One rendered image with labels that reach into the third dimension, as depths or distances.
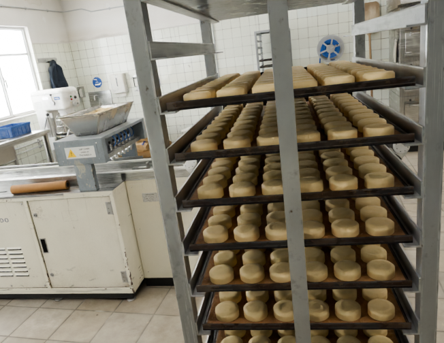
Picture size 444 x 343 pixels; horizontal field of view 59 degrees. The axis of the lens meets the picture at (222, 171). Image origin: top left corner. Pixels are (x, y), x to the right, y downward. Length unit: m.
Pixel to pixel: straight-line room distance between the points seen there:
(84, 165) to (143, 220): 0.56
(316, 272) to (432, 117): 0.34
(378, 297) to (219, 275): 0.33
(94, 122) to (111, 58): 4.98
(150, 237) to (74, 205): 0.55
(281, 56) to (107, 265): 2.38
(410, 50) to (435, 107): 4.96
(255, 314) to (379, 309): 0.24
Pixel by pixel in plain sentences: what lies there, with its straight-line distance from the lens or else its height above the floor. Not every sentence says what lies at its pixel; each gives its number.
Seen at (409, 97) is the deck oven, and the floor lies 0.74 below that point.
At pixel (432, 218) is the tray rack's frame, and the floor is 1.27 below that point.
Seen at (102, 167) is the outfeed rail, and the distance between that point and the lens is 3.13.
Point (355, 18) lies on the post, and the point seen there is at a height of 1.62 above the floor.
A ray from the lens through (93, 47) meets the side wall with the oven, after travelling 7.72.
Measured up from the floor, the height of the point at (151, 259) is 0.24.
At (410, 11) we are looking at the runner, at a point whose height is 1.60.
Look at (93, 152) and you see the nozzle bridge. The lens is 2.55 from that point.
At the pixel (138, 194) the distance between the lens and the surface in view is 2.74.
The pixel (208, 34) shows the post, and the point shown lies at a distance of 1.28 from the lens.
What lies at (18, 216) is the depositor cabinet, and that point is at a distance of 3.03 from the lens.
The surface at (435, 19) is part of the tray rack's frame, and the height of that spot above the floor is 1.58.
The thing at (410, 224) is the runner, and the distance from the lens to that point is 0.80.
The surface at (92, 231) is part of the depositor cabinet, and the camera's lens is 2.78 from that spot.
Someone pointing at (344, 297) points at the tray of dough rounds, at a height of 1.06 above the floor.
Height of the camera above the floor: 1.57
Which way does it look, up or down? 16 degrees down
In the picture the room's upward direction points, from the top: 7 degrees counter-clockwise
